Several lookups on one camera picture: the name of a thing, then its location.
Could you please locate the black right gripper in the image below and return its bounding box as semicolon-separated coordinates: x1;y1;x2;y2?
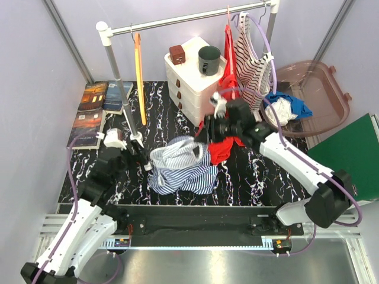
193;114;241;145

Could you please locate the blue striped tank top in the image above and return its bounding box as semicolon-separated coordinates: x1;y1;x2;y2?
148;135;218;195

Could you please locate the orange clothes hanger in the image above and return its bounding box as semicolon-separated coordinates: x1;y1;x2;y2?
133;33;147;125

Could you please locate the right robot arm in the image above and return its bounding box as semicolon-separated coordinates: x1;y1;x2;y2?
195;93;359;235

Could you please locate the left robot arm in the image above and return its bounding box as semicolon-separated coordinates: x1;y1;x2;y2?
21;140;148;283

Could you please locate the red tank top hanging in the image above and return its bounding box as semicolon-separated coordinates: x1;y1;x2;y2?
219;24;240;101

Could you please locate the black striped tank top hanging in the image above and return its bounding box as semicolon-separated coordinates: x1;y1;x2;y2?
234;12;274;111

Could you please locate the red garment on table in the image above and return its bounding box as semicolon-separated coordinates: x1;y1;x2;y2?
208;137;245;166

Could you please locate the blue cover book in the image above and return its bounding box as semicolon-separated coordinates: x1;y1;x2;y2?
103;81;123;115

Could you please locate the dark sunset cover book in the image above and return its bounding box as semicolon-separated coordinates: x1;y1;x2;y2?
67;108;105;150

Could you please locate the white drawer unit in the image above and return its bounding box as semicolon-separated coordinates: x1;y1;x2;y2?
164;37;226;127

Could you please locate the orange sunset cover book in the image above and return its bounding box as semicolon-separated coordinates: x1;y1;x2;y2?
78;81;108;112

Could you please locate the white garment in basket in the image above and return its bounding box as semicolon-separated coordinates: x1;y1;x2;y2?
265;98;298;126

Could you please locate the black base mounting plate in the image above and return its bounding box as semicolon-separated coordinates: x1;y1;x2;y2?
110;205;303;250

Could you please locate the dark green mug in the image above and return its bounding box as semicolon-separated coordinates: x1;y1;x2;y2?
198;46;221;76

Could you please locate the brown cube box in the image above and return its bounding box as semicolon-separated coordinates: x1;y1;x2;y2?
169;45;186;65

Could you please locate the blue garment in basket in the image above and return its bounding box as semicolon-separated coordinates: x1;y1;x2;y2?
266;91;313;120

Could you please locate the pink plastic basket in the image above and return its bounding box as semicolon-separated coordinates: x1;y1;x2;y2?
277;60;351;138

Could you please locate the metal clothes rack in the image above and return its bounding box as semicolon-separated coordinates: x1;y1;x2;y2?
95;0;280;172

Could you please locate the green binder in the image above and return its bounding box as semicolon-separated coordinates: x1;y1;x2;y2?
307;113;378;201

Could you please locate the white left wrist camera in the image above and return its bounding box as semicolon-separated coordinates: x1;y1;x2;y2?
96;128;127;150

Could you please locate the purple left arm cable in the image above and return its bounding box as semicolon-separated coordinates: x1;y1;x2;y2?
30;133;123;284

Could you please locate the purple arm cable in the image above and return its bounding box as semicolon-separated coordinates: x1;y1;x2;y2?
30;133;123;284
217;11;364;257

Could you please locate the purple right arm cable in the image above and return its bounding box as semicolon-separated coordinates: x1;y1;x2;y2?
217;11;364;257

